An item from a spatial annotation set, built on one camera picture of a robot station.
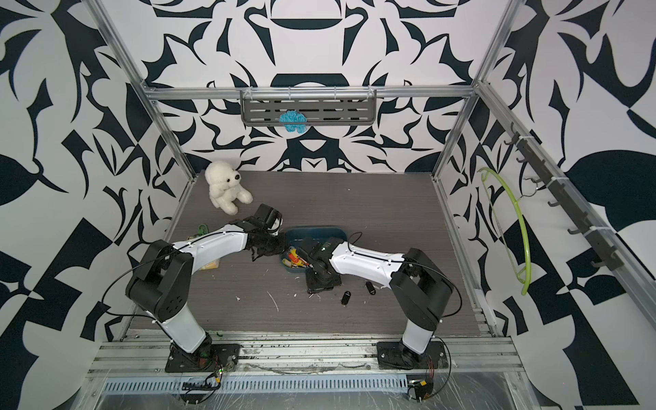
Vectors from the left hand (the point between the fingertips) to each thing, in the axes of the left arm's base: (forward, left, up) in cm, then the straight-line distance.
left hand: (287, 244), depth 93 cm
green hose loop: (-22, -63, +22) cm, 71 cm away
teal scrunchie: (+33, -4, +29) cm, 44 cm away
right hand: (-15, -10, -1) cm, 18 cm away
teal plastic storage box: (+4, -2, -1) cm, 4 cm away
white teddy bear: (+20, +24, +8) cm, 32 cm away
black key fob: (-16, -28, -4) cm, 33 cm away
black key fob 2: (-18, -20, -4) cm, 27 cm away
